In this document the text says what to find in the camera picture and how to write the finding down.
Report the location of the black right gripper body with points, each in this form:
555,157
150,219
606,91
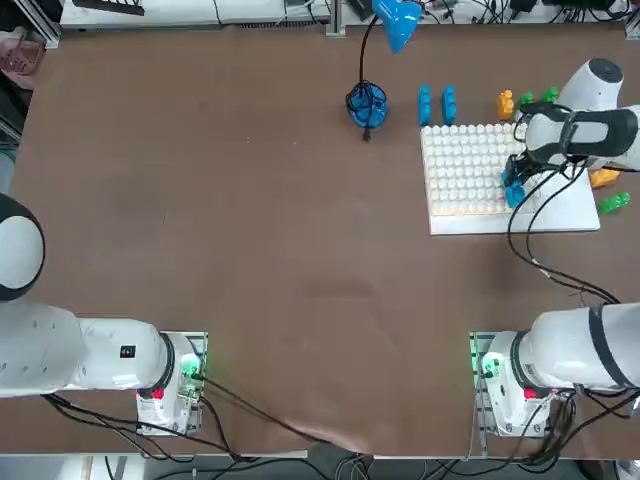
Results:
525,162

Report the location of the blue three-stud block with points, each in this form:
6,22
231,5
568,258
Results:
425,105
514,196
449,105

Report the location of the green two-stud block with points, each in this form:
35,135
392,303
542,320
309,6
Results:
525,99
550,94

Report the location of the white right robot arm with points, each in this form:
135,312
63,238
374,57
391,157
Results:
550,350

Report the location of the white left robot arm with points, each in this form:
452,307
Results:
40,350

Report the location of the white studded baseplate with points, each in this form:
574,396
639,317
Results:
465,170

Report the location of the white flat board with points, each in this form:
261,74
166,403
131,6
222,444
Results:
570,210

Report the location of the orange two-stud block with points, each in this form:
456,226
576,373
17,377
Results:
506,105

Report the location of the orange three-stud block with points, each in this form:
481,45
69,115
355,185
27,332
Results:
605,178

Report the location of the green three-stud block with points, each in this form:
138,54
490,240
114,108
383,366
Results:
614,204

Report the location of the blue desk lamp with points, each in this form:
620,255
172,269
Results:
397,22

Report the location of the white side table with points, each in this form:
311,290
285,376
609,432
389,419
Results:
175,12

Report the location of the black ridged device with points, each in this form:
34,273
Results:
110,6

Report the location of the pink plastic basket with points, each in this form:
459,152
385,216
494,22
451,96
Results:
17,57

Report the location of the aluminium frame post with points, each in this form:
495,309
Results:
335,17

